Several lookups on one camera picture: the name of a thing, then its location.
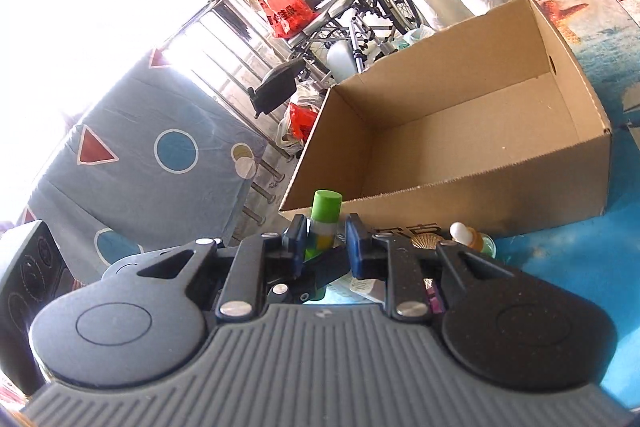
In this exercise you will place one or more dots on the metal bed rail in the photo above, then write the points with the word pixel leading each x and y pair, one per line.
pixel 202 12

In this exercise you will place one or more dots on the pale green plastic bag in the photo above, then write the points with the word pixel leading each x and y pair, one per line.
pixel 415 37

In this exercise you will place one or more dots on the black speaker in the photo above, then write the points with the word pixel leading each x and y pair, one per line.
pixel 25 287

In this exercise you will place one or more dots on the small purple object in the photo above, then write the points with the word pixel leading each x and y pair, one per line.
pixel 435 299

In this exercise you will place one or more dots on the red plastic bag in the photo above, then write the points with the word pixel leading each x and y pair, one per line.
pixel 282 9

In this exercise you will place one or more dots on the ocean print tablecloth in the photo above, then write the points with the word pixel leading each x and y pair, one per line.
pixel 620 57

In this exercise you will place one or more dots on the green capped tube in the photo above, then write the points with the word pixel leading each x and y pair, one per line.
pixel 325 207

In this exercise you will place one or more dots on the brown cardboard box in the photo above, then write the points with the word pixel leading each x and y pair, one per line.
pixel 450 132

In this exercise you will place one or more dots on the grey geometric print bed sheet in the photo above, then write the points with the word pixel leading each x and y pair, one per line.
pixel 150 117

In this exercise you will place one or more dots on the white bag with red contents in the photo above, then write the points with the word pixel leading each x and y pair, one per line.
pixel 302 119

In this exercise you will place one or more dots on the white paper packet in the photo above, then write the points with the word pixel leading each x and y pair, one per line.
pixel 362 289

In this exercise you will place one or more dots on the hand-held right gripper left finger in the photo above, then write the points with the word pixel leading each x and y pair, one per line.
pixel 299 241

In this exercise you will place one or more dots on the black padded rest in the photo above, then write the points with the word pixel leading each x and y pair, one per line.
pixel 277 84

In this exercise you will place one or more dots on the white plastic jug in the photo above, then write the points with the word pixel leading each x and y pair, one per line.
pixel 342 59

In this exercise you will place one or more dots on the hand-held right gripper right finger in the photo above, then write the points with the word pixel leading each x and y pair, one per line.
pixel 355 242

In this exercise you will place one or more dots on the dropper bottle with orange collar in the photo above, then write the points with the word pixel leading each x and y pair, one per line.
pixel 462 232

